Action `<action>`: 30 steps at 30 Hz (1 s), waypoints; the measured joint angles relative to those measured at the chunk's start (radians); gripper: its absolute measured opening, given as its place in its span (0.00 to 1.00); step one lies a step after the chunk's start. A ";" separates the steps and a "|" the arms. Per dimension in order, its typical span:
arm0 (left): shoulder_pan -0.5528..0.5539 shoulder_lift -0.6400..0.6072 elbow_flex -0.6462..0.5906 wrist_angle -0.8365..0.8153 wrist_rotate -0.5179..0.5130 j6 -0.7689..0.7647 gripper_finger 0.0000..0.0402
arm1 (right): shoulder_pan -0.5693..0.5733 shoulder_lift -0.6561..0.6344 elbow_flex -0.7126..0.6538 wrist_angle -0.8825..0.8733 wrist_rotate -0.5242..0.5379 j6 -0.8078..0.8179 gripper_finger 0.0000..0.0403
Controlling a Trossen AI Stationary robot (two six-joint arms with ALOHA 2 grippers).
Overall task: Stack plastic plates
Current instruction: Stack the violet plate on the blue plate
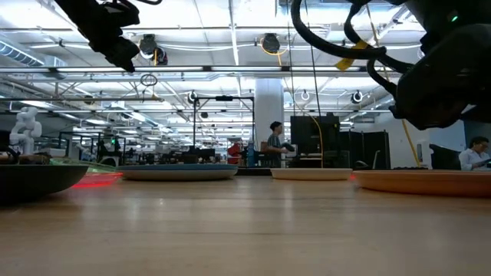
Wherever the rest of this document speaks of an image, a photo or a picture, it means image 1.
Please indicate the brown plastic plate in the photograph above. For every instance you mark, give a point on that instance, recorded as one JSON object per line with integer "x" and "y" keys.
{"x": 422, "y": 184}

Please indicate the black plastic plate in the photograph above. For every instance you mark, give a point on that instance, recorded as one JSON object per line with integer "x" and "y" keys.
{"x": 34, "y": 182}

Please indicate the small light grey plate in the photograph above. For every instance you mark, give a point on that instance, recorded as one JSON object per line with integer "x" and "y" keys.
{"x": 310, "y": 174}

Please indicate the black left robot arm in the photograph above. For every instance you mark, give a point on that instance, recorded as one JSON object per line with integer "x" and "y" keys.
{"x": 88, "y": 15}

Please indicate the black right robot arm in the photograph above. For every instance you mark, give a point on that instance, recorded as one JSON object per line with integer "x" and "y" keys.
{"x": 441, "y": 15}

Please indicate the black office chair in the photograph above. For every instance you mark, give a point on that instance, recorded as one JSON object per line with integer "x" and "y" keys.
{"x": 443, "y": 157}

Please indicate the person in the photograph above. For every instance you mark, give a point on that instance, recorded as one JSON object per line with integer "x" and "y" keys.
{"x": 274, "y": 147}
{"x": 472, "y": 157}

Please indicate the yellow tape tag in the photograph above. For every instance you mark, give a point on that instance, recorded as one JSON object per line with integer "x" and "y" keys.
{"x": 347, "y": 61}

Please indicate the black partition panels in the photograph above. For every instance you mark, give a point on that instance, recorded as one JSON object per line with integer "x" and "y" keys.
{"x": 364, "y": 149}

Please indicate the green translucent plastic plate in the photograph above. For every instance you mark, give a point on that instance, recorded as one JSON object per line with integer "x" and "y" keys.
{"x": 92, "y": 167}

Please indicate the white robot figure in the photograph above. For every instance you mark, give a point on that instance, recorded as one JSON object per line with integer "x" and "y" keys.
{"x": 25, "y": 130}

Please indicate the large grey plastic plate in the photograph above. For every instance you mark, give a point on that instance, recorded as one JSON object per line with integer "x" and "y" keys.
{"x": 178, "y": 175}

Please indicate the black monitor screen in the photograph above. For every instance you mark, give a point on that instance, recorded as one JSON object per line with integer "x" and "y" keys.
{"x": 307, "y": 134}

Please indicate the red object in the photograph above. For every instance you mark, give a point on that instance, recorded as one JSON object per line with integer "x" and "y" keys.
{"x": 234, "y": 153}

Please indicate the white building column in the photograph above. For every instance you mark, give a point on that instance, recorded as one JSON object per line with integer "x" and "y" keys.
{"x": 268, "y": 107}

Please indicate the blue bottle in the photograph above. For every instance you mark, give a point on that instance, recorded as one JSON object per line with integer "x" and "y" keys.
{"x": 251, "y": 155}

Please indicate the black stand frame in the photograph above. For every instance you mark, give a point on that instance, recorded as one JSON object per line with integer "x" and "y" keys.
{"x": 224, "y": 98}

